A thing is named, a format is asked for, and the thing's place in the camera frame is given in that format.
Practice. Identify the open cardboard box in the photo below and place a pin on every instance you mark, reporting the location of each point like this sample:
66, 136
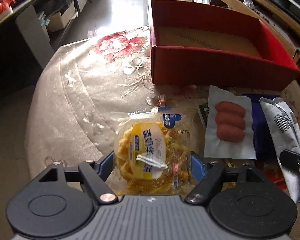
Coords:
59, 20

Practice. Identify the floral beige tablecloth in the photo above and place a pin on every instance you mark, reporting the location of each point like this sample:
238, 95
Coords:
87, 87

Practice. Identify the yellow fried snack packet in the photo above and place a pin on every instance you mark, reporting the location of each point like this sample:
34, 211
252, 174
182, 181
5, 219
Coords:
152, 153

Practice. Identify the silver foil snack packet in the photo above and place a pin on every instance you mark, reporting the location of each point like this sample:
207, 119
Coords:
285, 133

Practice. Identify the red cardboard box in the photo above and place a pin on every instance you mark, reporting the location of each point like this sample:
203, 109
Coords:
199, 44

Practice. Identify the dark blue wafer packet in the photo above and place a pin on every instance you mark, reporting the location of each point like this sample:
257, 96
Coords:
263, 143

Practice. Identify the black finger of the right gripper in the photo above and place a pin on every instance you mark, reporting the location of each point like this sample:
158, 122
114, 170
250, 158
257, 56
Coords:
290, 160

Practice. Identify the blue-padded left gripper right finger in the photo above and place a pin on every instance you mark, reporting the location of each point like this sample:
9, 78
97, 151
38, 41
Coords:
209, 178

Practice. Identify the red sausage vacuum pack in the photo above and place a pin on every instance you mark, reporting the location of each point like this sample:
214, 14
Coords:
229, 131

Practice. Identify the dark long side table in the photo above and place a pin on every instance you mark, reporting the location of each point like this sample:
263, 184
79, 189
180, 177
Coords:
25, 42

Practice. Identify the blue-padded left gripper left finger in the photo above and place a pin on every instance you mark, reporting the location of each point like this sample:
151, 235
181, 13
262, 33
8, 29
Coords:
93, 179

